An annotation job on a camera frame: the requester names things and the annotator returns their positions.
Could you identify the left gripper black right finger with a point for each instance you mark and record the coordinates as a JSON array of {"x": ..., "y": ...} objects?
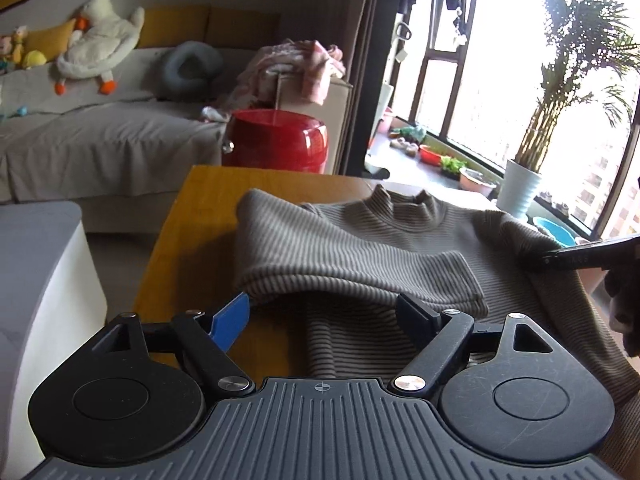
[{"x": 419, "y": 322}]

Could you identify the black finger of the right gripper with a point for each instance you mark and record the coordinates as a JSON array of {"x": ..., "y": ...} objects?
[{"x": 603, "y": 255}]

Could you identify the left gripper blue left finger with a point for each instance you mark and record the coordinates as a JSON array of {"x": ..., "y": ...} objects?
[{"x": 229, "y": 322}]

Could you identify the grey striped knit sweater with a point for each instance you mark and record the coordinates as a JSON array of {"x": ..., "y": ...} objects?
[{"x": 345, "y": 264}]

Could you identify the blue plastic basin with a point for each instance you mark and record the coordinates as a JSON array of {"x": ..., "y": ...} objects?
[{"x": 561, "y": 235}]

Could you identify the white ribbed plant pot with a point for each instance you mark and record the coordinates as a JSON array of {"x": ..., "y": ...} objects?
[{"x": 518, "y": 189}]

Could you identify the red plastic bowl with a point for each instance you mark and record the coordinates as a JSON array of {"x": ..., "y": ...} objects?
[{"x": 430, "y": 156}]

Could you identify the white grey storage box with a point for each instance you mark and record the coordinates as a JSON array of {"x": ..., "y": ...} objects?
[{"x": 52, "y": 302}]

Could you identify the red round stool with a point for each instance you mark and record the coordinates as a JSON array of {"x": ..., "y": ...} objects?
[{"x": 275, "y": 139}]

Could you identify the green palm plant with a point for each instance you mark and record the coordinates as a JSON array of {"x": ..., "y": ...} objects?
[{"x": 593, "y": 50}]

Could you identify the grey covered sofa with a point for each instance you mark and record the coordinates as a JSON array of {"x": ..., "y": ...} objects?
[{"x": 122, "y": 158}]

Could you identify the beige cardboard box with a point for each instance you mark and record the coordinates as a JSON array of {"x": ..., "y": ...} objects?
[{"x": 333, "y": 112}]

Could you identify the grey neck pillow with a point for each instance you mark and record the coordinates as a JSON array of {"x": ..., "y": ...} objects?
[{"x": 187, "y": 72}]

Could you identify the pink crumpled blanket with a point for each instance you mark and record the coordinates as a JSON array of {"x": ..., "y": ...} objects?
[{"x": 317, "y": 66}]

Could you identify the white goose plush toy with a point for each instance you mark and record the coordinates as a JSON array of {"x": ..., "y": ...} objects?
[{"x": 100, "y": 41}]

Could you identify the yellow cushion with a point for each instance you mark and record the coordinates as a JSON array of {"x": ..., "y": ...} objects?
[{"x": 51, "y": 42}]

